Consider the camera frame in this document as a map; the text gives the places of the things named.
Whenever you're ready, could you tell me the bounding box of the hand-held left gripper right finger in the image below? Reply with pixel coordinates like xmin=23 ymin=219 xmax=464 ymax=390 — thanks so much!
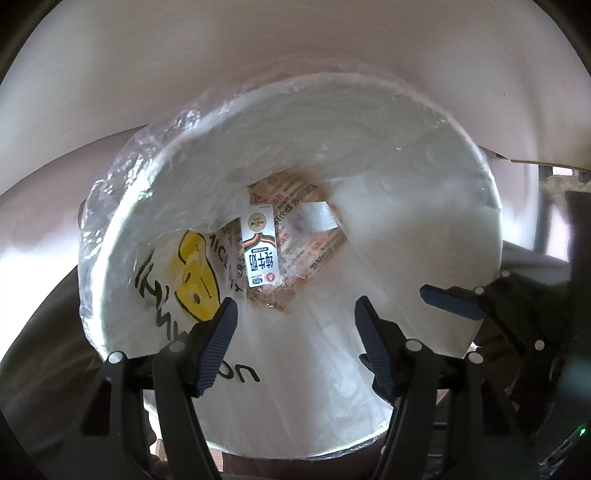
xmin=355 ymin=296 xmax=536 ymax=480

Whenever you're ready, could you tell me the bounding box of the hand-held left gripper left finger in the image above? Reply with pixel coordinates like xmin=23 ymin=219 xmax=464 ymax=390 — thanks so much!
xmin=51 ymin=298 xmax=239 ymax=480

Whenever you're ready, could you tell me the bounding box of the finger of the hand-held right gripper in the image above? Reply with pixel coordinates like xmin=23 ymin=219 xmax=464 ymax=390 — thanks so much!
xmin=420 ymin=270 xmax=568 ymax=370

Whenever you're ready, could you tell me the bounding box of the white trash bag yellow print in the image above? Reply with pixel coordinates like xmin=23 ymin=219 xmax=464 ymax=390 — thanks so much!
xmin=78 ymin=71 xmax=504 ymax=462

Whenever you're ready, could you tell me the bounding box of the brown printed wrapper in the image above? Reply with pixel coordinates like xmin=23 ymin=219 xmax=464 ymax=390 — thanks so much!
xmin=217 ymin=168 xmax=349 ymax=315

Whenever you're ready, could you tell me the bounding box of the white milk carton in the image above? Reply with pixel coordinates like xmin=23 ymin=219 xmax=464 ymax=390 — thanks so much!
xmin=241 ymin=203 xmax=279 ymax=288

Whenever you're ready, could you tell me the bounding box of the white paper slip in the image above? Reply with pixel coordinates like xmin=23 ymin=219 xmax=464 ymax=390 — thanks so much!
xmin=295 ymin=200 xmax=341 ymax=237

